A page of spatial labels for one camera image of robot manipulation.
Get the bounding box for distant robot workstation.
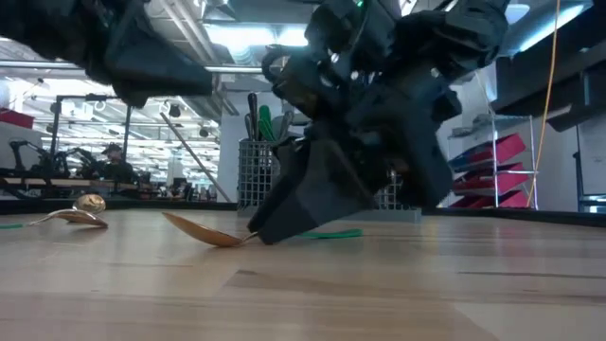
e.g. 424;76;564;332
0;137;157;200

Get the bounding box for black camera gantry frame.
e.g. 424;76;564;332
49;93;134;165

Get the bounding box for long fluorescent ceiling light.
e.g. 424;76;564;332
0;60;264;76

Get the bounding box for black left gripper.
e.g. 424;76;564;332
70;0;215;109

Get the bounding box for red storage bin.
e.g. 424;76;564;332
448;132;526;172
449;189;530;210
452;162;531;195

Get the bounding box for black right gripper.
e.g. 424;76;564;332
246;70;464;246

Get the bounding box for pile of gold spoons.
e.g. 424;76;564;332
162;211;365;248

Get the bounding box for grey plastic cutlery basket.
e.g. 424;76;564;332
236;136;422;224

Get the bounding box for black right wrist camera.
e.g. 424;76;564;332
261;43;365;122

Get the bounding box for white metal shelf rack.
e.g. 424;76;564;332
447;115;540;210

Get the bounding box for grey leaning pole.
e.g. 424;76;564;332
159;111;234;204

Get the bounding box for person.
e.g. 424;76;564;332
99;141;139;184

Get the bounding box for black framed panel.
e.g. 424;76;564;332
571;113;606;215

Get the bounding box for yellow hanging cable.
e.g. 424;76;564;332
526;0;562;208

